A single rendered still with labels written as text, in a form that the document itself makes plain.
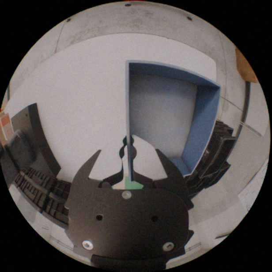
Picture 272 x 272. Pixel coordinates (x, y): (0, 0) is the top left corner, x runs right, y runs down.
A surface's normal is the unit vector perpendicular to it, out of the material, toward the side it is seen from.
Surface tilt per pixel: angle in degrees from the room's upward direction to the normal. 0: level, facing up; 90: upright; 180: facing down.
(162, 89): 0
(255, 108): 90
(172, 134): 0
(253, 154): 90
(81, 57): 0
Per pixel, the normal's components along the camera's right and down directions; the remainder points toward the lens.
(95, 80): 0.04, 0.49
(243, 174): -1.00, 0.00
